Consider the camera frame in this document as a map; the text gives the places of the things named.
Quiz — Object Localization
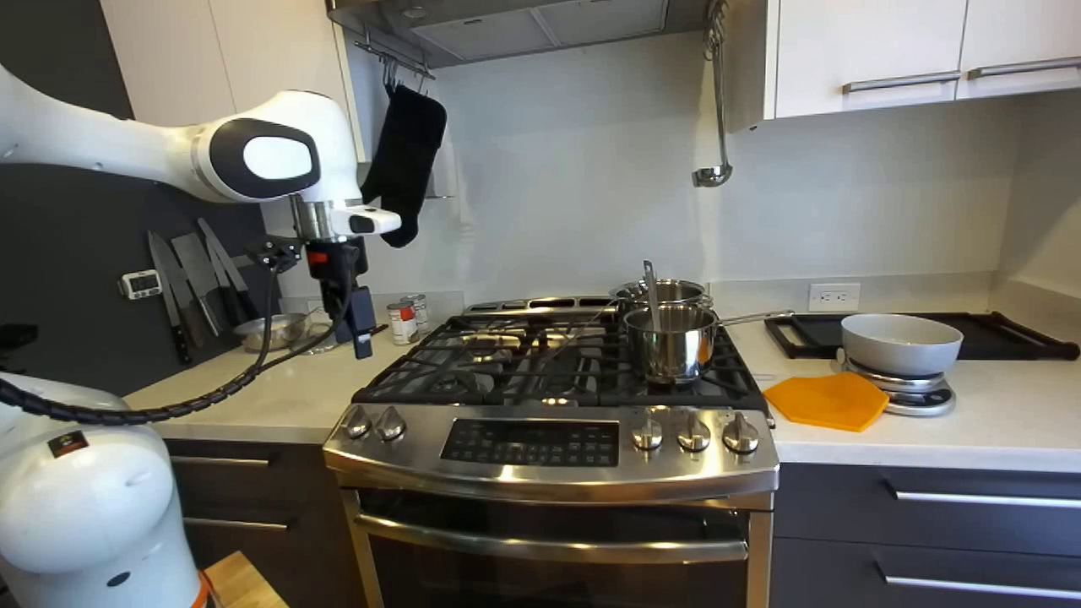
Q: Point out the black tray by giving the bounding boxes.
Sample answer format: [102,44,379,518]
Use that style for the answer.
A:
[763,309,1078,362]

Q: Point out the dark drawers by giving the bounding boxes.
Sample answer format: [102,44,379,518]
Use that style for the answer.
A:
[169,440,365,608]
[775,461,1081,608]

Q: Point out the silver kitchen scale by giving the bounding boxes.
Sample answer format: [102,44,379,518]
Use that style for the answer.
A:
[838,358,957,420]

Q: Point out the white wall outlet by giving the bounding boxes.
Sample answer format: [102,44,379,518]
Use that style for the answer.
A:
[808,280,862,309]

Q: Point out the steel pot on burner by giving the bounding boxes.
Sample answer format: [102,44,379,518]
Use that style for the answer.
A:
[622,263,720,386]

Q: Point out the dark lower right drawers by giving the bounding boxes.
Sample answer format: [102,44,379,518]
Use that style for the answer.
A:
[775,461,1081,608]

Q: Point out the small white red bottle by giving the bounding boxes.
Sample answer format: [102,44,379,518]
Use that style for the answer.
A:
[390,297,427,343]

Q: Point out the steel pot at back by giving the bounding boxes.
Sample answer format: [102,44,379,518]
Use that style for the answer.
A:
[616,280,713,309]

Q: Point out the grey bowl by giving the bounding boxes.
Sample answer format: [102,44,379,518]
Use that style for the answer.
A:
[842,313,964,374]

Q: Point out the stainless steel stove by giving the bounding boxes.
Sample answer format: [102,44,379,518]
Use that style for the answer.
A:
[326,297,782,608]

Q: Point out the kitchen knife left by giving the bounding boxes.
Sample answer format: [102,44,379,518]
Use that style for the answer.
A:
[150,234,208,363]

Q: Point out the white upper cabinets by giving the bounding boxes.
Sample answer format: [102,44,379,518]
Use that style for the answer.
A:
[763,0,1081,117]

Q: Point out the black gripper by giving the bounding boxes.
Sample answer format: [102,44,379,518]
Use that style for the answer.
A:
[307,238,372,358]

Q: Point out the small white timer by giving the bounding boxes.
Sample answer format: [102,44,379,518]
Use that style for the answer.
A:
[117,269,161,301]

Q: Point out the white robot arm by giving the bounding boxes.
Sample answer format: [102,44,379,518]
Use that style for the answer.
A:
[0,66,402,358]

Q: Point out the orange silicone trivet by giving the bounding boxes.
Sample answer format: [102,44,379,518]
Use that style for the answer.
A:
[766,372,890,431]

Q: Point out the hanging steel ladle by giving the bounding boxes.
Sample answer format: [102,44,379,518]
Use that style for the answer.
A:
[694,0,733,189]

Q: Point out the kitchen knife right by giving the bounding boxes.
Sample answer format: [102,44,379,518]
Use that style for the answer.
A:
[196,220,260,323]

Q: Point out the dark lower left drawers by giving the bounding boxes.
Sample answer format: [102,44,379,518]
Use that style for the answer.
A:
[169,440,365,608]

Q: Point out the range hood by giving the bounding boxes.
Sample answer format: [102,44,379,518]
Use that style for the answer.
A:
[326,0,720,66]

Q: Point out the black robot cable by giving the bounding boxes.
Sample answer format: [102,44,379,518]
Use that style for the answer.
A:
[0,238,340,429]

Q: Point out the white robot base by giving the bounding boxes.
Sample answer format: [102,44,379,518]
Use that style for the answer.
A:
[0,372,208,608]

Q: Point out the black oven mitt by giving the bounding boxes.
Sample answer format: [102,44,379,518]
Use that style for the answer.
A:
[362,83,447,246]

